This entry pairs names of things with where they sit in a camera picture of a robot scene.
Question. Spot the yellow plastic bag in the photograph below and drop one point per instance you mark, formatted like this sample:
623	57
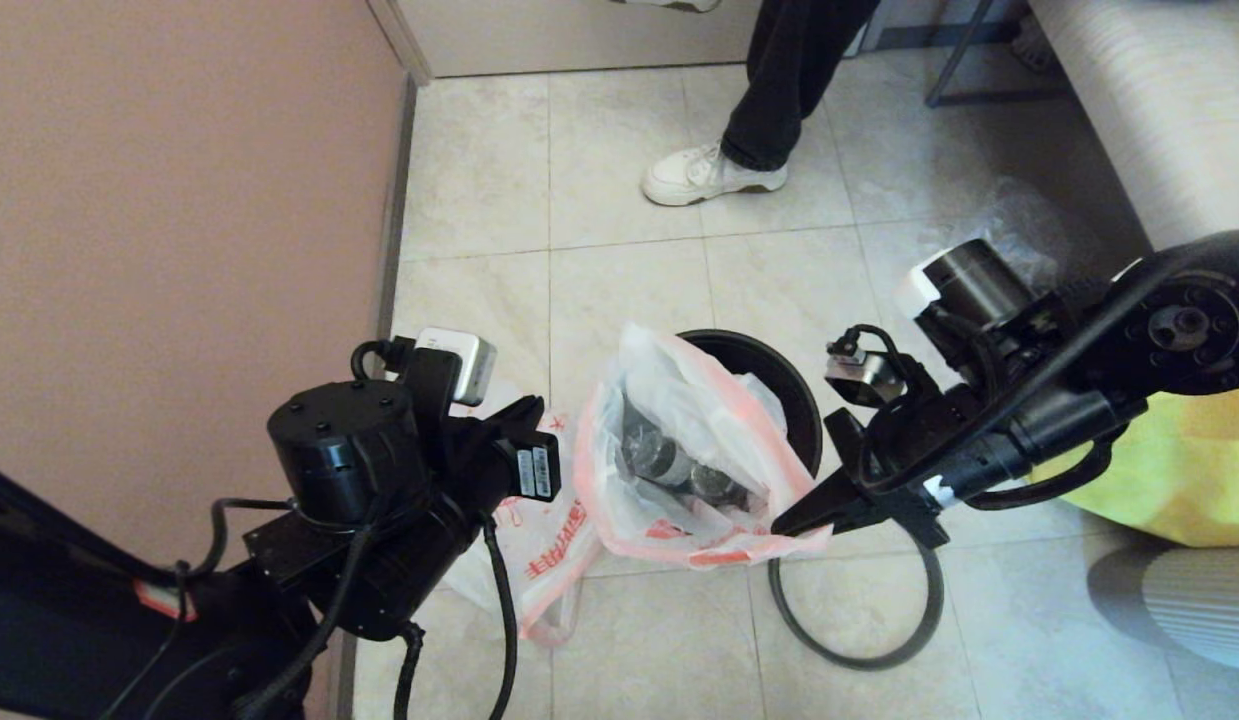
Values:
1179	470

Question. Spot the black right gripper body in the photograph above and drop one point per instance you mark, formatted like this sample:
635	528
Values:
939	440

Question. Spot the clear plastic water bottle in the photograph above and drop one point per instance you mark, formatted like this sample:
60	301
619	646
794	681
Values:
719	485
647	450

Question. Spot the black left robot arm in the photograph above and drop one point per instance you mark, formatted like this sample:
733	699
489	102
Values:
59	620

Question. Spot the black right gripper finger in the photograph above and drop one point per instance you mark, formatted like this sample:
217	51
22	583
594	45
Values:
834	497
844	522

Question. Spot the clear plastic bag with rubbish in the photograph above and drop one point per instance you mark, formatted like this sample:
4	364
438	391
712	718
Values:
1029	220

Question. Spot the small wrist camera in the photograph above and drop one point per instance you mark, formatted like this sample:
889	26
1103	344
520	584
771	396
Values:
459	365
864	375

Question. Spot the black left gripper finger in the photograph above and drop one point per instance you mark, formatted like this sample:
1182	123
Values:
532	430
519	418

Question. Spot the white sneaker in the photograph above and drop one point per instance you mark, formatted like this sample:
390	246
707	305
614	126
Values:
669	3
699	180

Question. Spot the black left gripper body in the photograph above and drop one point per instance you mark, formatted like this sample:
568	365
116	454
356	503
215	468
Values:
379	560

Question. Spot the person's leg dark trousers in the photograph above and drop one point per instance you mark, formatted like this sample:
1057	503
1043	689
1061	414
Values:
789	80

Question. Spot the beige striped sofa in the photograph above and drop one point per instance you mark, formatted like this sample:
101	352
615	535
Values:
1159	100

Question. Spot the white liner bag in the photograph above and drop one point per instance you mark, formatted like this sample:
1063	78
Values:
679	390

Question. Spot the black round trash bin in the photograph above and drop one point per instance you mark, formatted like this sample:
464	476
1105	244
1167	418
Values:
769	380

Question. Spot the white red-print plastic bag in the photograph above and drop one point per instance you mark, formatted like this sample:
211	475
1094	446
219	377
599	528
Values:
549	570

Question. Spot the grey metal furniture leg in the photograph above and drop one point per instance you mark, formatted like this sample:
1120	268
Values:
954	55

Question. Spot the small left wrist camera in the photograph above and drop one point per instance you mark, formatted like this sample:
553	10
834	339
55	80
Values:
459	365

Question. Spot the round striped grey stool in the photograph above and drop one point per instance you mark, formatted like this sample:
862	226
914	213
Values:
1199	610

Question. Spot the small right wrist camera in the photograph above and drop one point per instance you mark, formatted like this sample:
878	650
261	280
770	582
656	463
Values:
864	375

